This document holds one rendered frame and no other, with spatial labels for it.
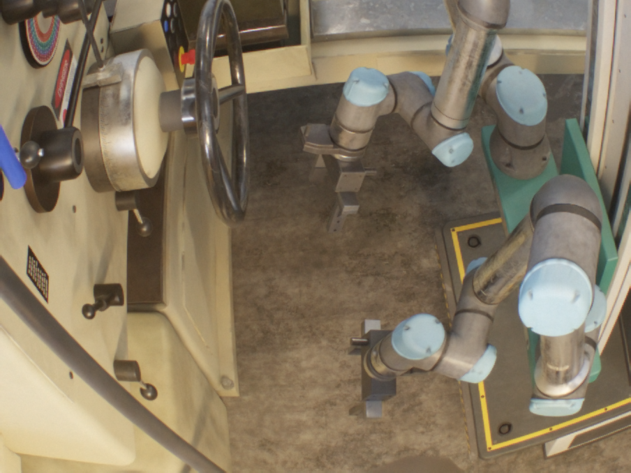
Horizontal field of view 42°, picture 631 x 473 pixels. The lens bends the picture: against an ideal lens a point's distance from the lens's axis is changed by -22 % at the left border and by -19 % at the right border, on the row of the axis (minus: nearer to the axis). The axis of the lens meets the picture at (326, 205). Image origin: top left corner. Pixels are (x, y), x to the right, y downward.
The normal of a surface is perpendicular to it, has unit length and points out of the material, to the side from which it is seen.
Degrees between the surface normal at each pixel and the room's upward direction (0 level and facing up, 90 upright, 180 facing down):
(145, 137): 75
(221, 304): 0
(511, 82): 8
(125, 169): 80
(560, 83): 0
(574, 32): 90
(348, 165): 24
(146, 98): 62
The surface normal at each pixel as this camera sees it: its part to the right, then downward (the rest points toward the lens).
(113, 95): -0.09, -0.27
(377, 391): 0.30, -0.40
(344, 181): 0.25, 0.73
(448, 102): -0.51, 0.55
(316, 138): 0.25, -0.69
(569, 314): -0.32, 0.75
